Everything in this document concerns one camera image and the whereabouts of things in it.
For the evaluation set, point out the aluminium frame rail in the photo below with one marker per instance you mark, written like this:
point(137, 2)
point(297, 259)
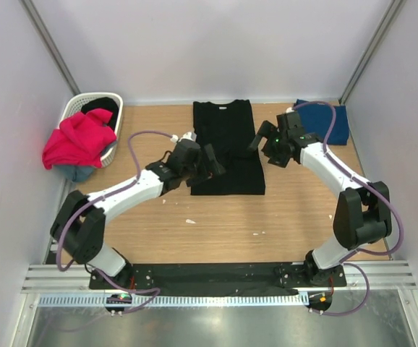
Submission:
point(381, 275)

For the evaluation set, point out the black t-shirt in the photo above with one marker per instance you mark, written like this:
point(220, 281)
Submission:
point(230, 129)

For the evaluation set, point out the aluminium corner post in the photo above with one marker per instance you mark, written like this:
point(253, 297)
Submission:
point(384, 25)
point(50, 45)

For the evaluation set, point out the grey-blue garment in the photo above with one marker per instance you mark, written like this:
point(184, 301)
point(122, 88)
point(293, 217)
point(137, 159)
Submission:
point(76, 174)

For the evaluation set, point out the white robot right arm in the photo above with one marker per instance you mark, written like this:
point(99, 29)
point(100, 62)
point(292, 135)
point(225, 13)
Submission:
point(362, 215)

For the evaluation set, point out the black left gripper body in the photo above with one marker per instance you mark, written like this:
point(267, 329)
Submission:
point(195, 173)

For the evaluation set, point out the white laundry basket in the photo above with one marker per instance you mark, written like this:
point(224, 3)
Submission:
point(75, 105)

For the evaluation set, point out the black garment in basket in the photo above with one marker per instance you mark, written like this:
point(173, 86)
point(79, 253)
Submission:
point(105, 103)

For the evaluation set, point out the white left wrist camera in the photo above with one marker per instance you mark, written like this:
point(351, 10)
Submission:
point(186, 136)

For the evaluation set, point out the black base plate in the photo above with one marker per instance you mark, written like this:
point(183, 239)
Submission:
point(230, 279)

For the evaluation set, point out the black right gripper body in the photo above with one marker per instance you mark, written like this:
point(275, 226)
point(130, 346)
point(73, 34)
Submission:
point(275, 151)

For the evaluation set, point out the folded blue t-shirt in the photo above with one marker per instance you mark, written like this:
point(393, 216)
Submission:
point(317, 118)

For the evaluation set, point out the left aluminium corner post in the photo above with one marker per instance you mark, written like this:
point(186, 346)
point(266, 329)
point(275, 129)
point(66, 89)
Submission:
point(50, 45)

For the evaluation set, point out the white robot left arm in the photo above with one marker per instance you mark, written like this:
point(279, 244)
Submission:
point(80, 224)

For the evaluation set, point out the right aluminium corner post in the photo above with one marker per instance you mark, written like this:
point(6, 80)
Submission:
point(384, 25)

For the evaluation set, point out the pink t-shirt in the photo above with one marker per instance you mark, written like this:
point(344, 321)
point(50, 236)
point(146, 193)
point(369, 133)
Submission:
point(79, 140)

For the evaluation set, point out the white slotted cable duct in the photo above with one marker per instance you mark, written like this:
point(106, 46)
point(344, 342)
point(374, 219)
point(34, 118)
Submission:
point(126, 301)

